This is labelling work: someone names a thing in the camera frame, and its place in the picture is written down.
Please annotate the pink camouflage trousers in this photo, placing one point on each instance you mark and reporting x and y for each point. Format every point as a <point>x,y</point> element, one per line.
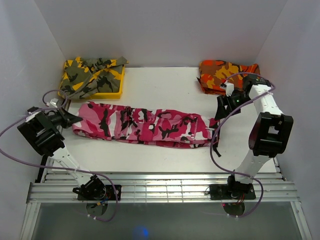
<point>160,127</point>

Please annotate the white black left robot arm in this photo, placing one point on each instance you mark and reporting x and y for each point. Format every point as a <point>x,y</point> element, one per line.
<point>41,131</point>

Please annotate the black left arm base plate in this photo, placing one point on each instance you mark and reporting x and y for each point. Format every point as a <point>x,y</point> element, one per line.
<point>107,193</point>

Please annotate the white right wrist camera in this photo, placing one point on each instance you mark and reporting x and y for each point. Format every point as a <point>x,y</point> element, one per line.
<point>228,87</point>

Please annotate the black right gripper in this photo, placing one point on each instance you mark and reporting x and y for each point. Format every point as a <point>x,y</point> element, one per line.
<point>223,100</point>

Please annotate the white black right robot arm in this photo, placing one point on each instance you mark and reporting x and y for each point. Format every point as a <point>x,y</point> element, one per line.
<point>268,138</point>

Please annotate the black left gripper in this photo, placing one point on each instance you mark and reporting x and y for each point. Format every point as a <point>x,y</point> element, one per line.
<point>68,118</point>

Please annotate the green yellow camouflage trousers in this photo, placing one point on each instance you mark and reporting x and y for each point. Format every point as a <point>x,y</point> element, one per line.
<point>87,75</point>

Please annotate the orange camouflage folded trousers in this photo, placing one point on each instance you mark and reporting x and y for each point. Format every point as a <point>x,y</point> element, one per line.
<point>212,73</point>

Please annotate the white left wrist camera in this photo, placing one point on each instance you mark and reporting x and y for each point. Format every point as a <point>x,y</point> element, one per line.
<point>54,103</point>

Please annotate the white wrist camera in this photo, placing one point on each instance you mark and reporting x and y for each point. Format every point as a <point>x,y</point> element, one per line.
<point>54,103</point>
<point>228,87</point>

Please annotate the yellow plastic tray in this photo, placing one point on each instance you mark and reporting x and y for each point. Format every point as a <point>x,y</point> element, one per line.
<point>110,93</point>

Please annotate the aluminium rail frame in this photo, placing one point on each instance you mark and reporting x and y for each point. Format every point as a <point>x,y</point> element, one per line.
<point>171,185</point>

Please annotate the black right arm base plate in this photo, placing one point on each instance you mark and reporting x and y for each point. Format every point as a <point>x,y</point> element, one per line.
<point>227,192</point>

